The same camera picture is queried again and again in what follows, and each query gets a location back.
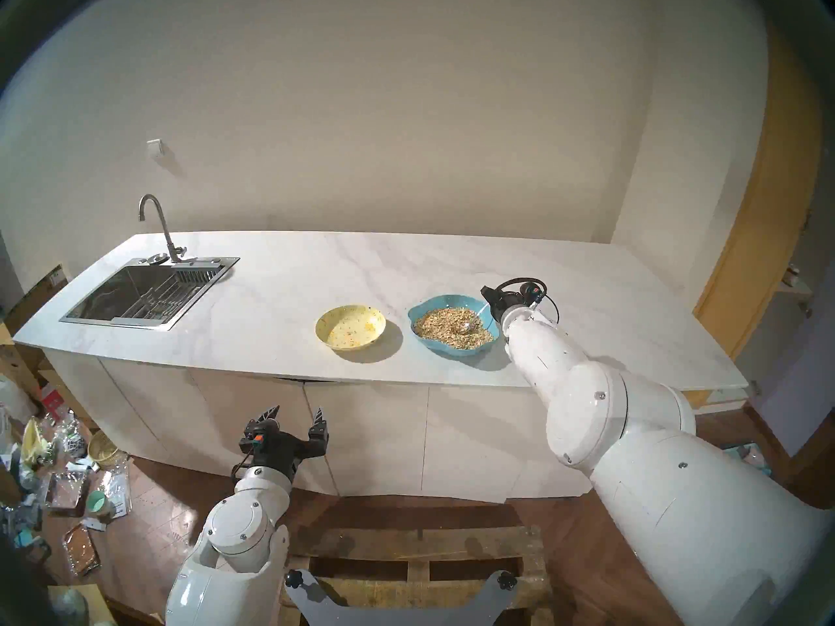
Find plastic tray brown contents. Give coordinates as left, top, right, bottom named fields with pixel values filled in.
left=62, top=523, right=102, bottom=577

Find white plastic bag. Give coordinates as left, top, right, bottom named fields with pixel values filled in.
left=0, top=374, right=37, bottom=423

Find large cereal heap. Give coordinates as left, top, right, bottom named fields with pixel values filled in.
left=414, top=308, right=494, bottom=350

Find wooden pallet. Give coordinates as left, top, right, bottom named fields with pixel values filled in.
left=281, top=526, right=545, bottom=626

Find open cardboard box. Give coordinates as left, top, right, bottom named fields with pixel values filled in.
left=47, top=582, right=119, bottom=626

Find yellow bag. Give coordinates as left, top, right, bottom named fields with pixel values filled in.
left=20, top=417, right=50, bottom=468

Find white counter cabinet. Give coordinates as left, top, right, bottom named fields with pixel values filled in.
left=41, top=346, right=667, bottom=503

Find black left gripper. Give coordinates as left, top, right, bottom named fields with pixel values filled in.
left=239, top=404, right=329, bottom=483

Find curved steel faucet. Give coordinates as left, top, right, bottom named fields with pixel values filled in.
left=138, top=194, right=188, bottom=264

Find printed clear plastic bag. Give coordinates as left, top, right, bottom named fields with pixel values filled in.
left=98, top=460, right=132, bottom=516

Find metal sink rack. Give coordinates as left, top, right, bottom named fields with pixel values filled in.
left=112, top=284, right=203, bottom=323

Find grey sink strainer basket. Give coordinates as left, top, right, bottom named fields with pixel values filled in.
left=172, top=260, right=222, bottom=284

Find brown cardboard box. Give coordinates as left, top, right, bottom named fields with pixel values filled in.
left=0, top=264, right=71, bottom=397

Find wicker basket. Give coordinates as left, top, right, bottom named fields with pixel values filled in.
left=87, top=429, right=126, bottom=469

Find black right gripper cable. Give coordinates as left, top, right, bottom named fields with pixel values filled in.
left=496, top=277, right=560, bottom=324

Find blue flower-shaped bowl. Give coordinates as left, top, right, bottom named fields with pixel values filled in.
left=408, top=295, right=502, bottom=356

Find wooden door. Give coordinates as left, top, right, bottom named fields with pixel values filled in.
left=654, top=25, right=824, bottom=413

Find stainless steel sink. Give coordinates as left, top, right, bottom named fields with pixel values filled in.
left=59, top=256, right=241, bottom=331

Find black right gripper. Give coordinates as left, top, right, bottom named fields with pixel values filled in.
left=481, top=284, right=547, bottom=322

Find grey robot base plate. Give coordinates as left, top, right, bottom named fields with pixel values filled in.
left=284, top=569, right=519, bottom=626

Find clear plastic tray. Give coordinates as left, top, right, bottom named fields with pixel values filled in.
left=43, top=469, right=90, bottom=511

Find yellow speckled bowl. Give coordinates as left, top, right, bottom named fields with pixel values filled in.
left=315, top=305, right=387, bottom=351

